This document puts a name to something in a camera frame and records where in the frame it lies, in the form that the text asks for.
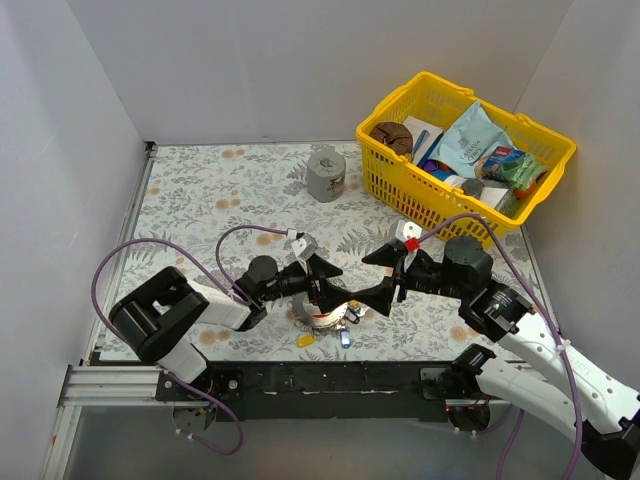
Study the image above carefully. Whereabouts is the silver keyring with keys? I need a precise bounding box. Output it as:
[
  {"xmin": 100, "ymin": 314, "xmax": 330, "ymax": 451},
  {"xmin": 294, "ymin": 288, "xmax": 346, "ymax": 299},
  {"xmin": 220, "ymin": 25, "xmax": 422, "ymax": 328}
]
[{"xmin": 292, "ymin": 294, "xmax": 369, "ymax": 349}]

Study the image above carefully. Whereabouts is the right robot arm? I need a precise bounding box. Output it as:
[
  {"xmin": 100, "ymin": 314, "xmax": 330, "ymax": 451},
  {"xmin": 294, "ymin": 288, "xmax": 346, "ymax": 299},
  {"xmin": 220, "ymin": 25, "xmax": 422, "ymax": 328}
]
[{"xmin": 362, "ymin": 236, "xmax": 639, "ymax": 479}]

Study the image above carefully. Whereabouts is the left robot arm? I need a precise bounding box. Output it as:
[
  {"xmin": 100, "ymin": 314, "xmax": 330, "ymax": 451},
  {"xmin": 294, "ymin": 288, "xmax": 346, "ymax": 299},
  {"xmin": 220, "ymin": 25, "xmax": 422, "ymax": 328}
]
[{"xmin": 108, "ymin": 254, "xmax": 351, "ymax": 400}]

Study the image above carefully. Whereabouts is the yellow plastic basket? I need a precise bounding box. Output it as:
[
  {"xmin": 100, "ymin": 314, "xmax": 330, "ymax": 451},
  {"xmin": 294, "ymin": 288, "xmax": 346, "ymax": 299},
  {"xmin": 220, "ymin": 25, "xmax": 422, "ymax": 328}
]
[{"xmin": 356, "ymin": 72, "xmax": 577, "ymax": 248}]

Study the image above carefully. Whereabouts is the grey lid can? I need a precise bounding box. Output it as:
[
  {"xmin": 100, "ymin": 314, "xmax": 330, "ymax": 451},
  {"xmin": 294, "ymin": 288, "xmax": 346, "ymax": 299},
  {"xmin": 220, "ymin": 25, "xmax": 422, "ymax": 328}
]
[{"xmin": 460, "ymin": 178, "xmax": 485, "ymax": 200}]

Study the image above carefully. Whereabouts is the floral table mat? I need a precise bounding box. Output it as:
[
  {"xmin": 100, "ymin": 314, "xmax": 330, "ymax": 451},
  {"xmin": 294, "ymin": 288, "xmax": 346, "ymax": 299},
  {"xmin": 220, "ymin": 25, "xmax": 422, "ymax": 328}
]
[{"xmin": 97, "ymin": 142, "xmax": 556, "ymax": 364}]

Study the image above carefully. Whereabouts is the orange fruit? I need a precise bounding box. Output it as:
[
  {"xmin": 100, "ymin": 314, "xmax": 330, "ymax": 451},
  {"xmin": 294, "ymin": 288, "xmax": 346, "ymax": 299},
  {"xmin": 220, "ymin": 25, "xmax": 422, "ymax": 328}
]
[{"xmin": 513, "ymin": 182, "xmax": 537, "ymax": 200}]

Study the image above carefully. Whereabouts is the grey toilet paper roll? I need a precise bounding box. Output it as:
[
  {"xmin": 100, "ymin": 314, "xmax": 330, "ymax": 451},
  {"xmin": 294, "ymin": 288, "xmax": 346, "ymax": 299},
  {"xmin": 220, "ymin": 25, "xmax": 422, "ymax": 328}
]
[{"xmin": 306, "ymin": 148, "xmax": 346, "ymax": 203}]

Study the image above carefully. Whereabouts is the green sponge pack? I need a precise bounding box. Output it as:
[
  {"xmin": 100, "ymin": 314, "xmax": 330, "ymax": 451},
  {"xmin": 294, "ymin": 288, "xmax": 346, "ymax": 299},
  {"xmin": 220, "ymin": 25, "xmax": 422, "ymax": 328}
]
[{"xmin": 475, "ymin": 146, "xmax": 546, "ymax": 190}]

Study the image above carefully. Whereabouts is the brown round item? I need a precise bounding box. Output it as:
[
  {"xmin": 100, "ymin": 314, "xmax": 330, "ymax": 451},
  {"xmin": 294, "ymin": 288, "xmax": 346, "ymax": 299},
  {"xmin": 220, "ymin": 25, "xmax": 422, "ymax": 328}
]
[{"xmin": 369, "ymin": 122, "xmax": 414, "ymax": 155}]

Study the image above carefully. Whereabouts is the white box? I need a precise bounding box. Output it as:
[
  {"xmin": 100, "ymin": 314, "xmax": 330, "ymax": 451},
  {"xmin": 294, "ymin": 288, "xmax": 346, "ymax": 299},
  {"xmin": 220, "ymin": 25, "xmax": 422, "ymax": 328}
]
[{"xmin": 403, "ymin": 116, "xmax": 444, "ymax": 166}]

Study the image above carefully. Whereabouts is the light blue chips bag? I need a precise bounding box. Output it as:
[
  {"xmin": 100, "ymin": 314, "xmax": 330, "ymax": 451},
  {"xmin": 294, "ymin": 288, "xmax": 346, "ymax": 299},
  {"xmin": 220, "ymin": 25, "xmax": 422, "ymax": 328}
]
[{"xmin": 430, "ymin": 101, "xmax": 515, "ymax": 178}]

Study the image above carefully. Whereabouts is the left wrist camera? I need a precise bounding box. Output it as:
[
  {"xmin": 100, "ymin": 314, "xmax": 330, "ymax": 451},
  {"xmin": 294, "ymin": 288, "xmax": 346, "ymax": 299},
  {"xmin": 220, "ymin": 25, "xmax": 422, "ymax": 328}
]
[{"xmin": 291, "ymin": 233, "xmax": 318, "ymax": 262}]

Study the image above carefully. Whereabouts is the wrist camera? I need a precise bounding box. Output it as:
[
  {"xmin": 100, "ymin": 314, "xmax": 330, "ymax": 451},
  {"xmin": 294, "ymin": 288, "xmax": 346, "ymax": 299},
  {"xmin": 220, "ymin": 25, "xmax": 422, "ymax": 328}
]
[
  {"xmin": 389, "ymin": 220, "xmax": 422, "ymax": 252},
  {"xmin": 291, "ymin": 233, "xmax": 318, "ymax": 262}
]

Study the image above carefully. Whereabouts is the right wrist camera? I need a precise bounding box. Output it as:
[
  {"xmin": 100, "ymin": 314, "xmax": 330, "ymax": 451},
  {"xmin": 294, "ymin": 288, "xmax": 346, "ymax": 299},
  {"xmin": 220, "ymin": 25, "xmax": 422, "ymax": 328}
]
[{"xmin": 389, "ymin": 220, "xmax": 422, "ymax": 252}]

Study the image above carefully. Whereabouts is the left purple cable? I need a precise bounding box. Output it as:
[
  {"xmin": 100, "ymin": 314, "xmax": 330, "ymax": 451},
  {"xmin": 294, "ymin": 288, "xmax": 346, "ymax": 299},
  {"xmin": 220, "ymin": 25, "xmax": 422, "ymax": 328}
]
[{"xmin": 89, "ymin": 224, "xmax": 301, "ymax": 456}]

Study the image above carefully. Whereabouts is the purple cable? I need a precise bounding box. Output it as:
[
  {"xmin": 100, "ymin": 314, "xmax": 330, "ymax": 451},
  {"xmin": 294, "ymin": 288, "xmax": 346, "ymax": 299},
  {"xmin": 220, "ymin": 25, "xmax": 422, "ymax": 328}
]
[
  {"xmin": 89, "ymin": 224, "xmax": 301, "ymax": 456},
  {"xmin": 419, "ymin": 213, "xmax": 586, "ymax": 480}
]

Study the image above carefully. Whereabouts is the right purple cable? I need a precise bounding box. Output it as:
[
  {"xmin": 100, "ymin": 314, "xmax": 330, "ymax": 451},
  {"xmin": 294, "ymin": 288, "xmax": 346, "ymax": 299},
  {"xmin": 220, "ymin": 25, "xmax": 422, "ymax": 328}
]
[{"xmin": 419, "ymin": 213, "xmax": 586, "ymax": 480}]

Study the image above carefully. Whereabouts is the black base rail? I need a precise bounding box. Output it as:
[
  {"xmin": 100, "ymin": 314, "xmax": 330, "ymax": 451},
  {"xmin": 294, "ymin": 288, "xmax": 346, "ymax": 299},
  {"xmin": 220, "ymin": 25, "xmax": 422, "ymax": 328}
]
[{"xmin": 154, "ymin": 359, "xmax": 521, "ymax": 424}]

